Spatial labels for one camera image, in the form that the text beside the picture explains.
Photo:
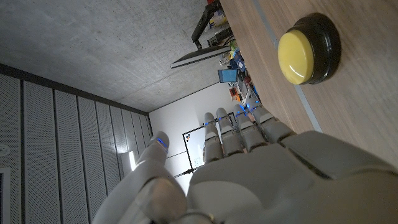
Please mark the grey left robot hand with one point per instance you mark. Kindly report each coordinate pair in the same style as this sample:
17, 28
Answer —
280, 180

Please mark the yellow button with black base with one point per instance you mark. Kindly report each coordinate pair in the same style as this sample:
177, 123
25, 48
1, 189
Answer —
306, 48

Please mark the orange box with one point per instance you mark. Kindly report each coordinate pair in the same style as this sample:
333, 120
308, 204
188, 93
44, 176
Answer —
234, 92

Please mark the black computer monitor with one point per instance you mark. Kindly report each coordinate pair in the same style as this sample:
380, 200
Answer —
202, 55

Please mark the yellow bottle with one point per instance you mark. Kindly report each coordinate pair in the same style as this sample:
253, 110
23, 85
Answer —
217, 21

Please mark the whiteboard on black frame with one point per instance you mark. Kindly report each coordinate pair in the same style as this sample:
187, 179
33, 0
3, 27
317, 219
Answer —
196, 146

